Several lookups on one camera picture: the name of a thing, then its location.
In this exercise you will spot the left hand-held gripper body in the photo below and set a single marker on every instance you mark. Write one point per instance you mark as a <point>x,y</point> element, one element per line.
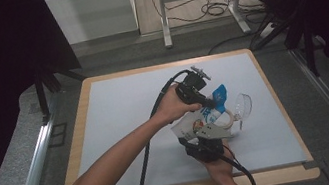
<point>190,88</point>

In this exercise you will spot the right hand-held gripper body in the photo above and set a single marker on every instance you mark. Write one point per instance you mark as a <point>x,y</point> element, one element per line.
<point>208,151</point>

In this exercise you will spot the blue and white milk carton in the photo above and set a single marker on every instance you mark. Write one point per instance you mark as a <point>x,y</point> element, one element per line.
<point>188,125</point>

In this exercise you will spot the clear glass jug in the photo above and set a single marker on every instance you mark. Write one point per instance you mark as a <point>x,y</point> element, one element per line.
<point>243,106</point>

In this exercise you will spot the person's right hand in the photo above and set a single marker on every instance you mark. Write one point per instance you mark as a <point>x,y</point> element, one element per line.
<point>220,167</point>

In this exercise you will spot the person's left hand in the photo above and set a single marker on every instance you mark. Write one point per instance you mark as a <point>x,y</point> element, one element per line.
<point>170,106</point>

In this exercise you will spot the white table mat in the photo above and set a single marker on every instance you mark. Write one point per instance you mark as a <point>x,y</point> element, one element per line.
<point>114,107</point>

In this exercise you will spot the white power strip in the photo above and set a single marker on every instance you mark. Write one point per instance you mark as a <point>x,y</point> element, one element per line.
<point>266,31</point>

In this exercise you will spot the black metal stand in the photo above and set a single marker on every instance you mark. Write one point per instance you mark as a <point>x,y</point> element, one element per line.
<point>308,48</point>

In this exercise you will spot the white panel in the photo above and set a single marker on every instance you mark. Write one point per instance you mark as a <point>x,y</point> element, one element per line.
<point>91,13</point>

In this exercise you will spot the black tripod stand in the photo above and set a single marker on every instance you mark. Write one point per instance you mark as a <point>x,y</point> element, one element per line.
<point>41,93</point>

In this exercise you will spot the white metal desk frame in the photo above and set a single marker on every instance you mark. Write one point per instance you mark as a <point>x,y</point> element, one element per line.
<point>165,21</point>

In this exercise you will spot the black floor bracket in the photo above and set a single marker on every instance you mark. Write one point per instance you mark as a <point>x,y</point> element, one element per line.
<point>57,134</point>

